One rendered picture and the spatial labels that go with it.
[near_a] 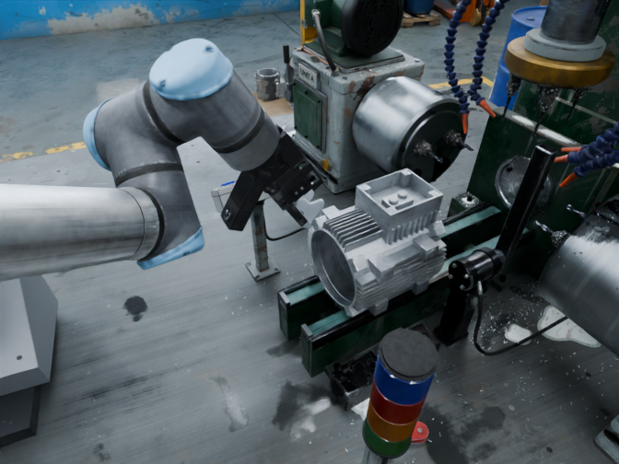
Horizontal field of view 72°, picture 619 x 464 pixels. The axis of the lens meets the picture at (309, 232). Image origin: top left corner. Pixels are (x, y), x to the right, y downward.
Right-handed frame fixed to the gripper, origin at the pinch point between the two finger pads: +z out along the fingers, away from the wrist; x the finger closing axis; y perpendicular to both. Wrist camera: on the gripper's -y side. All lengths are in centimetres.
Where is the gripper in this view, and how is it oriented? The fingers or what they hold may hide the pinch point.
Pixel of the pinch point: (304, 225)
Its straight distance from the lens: 78.1
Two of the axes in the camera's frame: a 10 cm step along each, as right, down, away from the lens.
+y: 7.5, -6.6, -0.1
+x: -5.0, -5.7, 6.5
